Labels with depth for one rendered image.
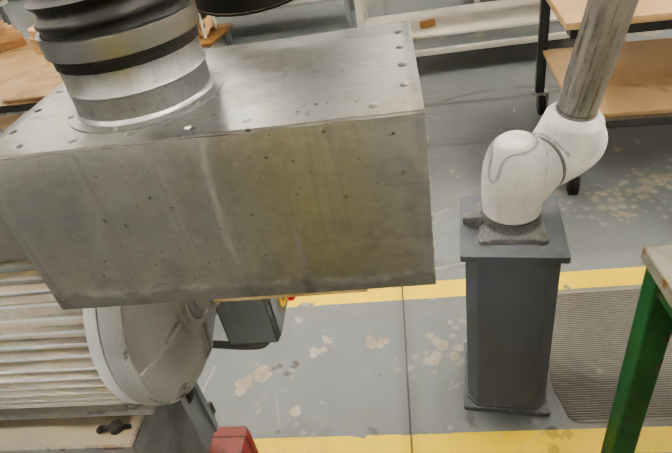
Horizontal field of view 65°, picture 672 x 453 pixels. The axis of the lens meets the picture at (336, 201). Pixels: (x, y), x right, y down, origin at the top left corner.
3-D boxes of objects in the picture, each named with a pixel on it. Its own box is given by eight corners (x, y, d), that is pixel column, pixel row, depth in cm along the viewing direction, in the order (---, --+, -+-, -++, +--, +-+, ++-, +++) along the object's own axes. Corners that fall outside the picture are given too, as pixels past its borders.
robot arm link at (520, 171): (468, 207, 147) (467, 139, 135) (514, 181, 154) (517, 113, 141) (513, 234, 135) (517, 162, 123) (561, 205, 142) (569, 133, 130)
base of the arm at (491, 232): (462, 205, 158) (462, 190, 155) (541, 204, 152) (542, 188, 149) (462, 245, 144) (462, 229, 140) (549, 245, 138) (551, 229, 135)
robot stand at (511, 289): (463, 345, 201) (460, 196, 162) (540, 349, 195) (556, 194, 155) (464, 410, 180) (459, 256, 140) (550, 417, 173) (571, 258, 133)
